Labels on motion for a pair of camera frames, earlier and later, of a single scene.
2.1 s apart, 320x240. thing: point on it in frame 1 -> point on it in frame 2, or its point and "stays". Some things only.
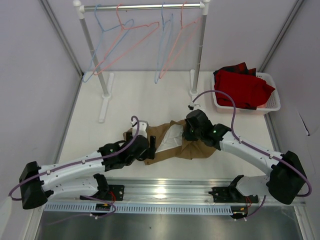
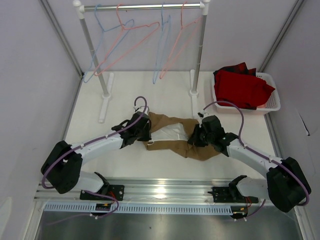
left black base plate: x=115 y=193 stays
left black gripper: x=150 y=152 -> x=147 y=136
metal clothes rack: x=203 y=5 stays
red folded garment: x=246 y=90 stays
